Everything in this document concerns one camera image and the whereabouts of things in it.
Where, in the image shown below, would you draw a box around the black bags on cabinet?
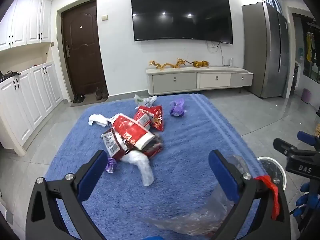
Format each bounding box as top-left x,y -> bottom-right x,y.
0,70 -> 22,83

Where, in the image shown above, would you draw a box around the grey doormat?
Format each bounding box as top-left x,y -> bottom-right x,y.
70,95 -> 110,107

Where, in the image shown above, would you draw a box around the dark red foil packet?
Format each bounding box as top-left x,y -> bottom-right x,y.
140,135 -> 164,159

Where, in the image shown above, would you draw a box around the small purple wrapper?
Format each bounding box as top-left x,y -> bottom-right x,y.
105,157 -> 118,173

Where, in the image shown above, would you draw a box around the brown entrance door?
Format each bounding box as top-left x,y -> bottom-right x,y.
61,0 -> 105,95

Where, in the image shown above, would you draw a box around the black wall television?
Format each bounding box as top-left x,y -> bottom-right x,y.
130,0 -> 233,45

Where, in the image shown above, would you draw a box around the blue shaggy rug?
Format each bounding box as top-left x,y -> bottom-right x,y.
44,94 -> 268,240

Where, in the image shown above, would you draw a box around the silver refrigerator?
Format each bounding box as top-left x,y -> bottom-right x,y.
242,1 -> 290,99

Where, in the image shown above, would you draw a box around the red snack bag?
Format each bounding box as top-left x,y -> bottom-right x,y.
134,105 -> 164,132

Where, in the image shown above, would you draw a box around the television power cable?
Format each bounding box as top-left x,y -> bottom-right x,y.
206,41 -> 225,67

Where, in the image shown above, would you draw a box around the red plastic bag strip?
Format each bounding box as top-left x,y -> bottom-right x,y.
254,175 -> 279,220

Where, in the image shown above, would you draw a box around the white round waste bin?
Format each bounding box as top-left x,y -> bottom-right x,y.
257,156 -> 288,195

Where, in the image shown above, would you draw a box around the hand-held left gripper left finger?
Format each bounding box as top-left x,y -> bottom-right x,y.
25,149 -> 110,240

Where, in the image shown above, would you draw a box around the white wall cupboards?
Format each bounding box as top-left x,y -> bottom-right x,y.
0,61 -> 63,153

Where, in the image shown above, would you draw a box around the clear plastic bag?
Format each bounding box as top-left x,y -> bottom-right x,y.
142,155 -> 253,235

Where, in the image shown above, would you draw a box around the large purple wrapper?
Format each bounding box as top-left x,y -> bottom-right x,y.
170,99 -> 186,117

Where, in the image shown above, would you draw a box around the yellow hanging cloth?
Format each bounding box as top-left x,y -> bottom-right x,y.
306,33 -> 314,62

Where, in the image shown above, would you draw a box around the white television console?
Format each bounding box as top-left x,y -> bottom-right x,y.
146,65 -> 254,96

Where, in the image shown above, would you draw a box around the person's right hand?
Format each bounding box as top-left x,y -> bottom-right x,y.
292,181 -> 316,218

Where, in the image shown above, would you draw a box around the brown snack packet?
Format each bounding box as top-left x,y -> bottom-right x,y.
101,127 -> 130,160

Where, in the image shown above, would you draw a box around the white crumpled paper towel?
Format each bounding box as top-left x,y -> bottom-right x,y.
88,114 -> 113,128

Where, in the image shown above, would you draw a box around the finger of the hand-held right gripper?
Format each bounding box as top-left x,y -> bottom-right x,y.
297,131 -> 320,147
272,137 -> 304,158

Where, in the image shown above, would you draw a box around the white and green plastic bag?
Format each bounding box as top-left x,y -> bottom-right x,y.
134,94 -> 157,108

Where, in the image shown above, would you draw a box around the white upper wall cabinets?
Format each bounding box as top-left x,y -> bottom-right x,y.
0,0 -> 52,52

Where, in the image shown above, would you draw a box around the white bubble wrap piece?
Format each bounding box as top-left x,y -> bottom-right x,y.
121,152 -> 154,187

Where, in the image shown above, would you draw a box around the blue striped curtain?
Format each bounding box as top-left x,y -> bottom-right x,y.
264,0 -> 284,13

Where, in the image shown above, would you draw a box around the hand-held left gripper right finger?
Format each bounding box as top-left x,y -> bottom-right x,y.
209,149 -> 292,240

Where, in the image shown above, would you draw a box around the red and white paper package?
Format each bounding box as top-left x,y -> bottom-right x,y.
110,114 -> 155,149

